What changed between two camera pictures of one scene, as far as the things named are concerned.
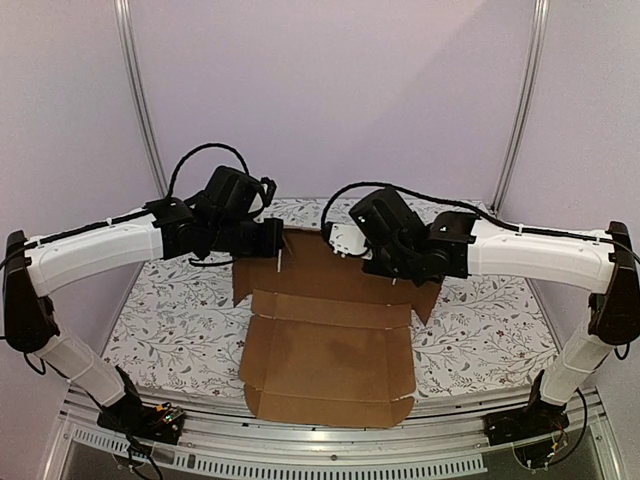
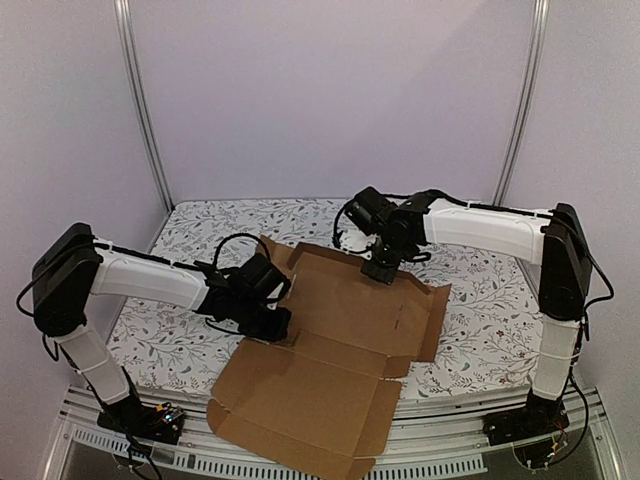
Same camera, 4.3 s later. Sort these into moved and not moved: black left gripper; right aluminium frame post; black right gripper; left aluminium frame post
Moved: black right gripper; black left gripper
Not moved: right aluminium frame post; left aluminium frame post
